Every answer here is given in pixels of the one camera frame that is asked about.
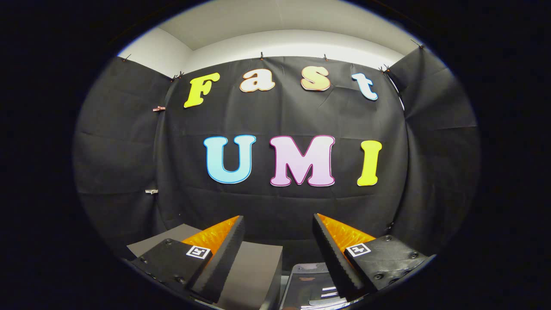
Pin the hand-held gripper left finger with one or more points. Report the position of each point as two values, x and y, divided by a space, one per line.
224 262

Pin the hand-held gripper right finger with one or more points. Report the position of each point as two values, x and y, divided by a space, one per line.
329 258

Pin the dark washing machine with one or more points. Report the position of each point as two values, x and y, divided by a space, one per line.
285 297

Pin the grey box stand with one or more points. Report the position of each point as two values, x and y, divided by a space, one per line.
254 275

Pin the black backdrop cloth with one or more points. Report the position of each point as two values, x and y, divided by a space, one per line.
284 116

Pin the row of small black clips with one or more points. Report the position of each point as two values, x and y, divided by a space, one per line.
261 56

